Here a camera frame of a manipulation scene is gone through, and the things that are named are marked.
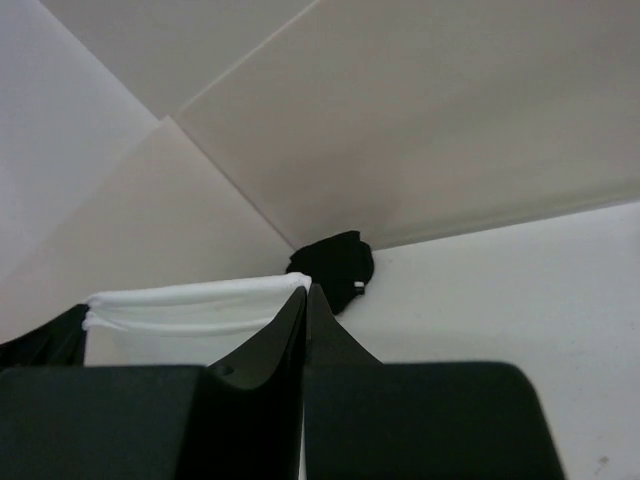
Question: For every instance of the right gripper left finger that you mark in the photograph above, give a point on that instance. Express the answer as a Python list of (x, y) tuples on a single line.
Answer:
[(238, 418)]

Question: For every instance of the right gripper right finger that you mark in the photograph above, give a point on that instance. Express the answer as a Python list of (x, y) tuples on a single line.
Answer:
[(364, 419)]

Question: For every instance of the white tank top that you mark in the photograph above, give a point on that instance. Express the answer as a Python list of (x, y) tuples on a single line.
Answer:
[(191, 324)]

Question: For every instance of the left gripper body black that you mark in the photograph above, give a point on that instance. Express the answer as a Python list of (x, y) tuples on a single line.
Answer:
[(59, 342)]

